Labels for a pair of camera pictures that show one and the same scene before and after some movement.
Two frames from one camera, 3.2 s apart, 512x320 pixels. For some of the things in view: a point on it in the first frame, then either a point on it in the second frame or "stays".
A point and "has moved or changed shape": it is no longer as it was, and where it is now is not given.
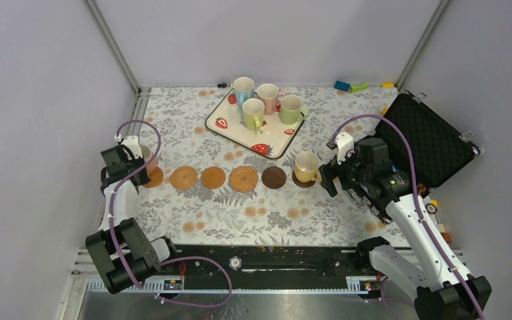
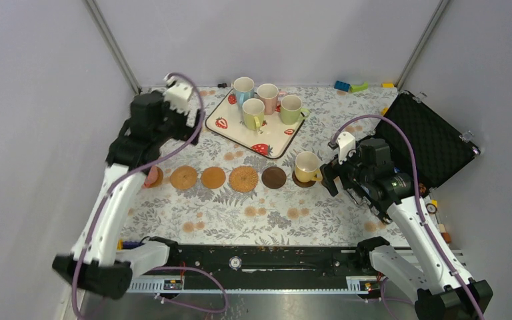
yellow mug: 306,167 stays
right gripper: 330,172 stays
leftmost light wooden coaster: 156,177 stays
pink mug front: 147,155 has moved or changed shape
